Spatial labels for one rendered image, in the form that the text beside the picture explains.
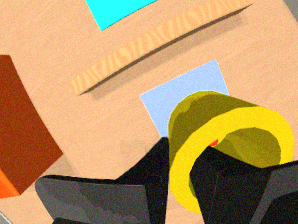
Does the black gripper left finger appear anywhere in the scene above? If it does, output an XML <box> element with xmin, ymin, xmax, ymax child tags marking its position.
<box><xmin>35</xmin><ymin>136</ymin><xmax>170</xmax><ymax>224</ymax></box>

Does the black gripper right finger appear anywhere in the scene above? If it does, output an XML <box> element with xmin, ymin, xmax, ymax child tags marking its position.
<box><xmin>189</xmin><ymin>145</ymin><xmax>298</xmax><ymax>224</ymax></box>

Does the yellow cup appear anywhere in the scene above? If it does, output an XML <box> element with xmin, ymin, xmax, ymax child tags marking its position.
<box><xmin>168</xmin><ymin>91</ymin><xmax>294</xmax><ymax>214</ymax></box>

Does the tan wooden flat bar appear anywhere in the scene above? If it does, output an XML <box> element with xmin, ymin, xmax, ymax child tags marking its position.
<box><xmin>68</xmin><ymin>0</ymin><xmax>254</xmax><ymax>96</ymax></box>

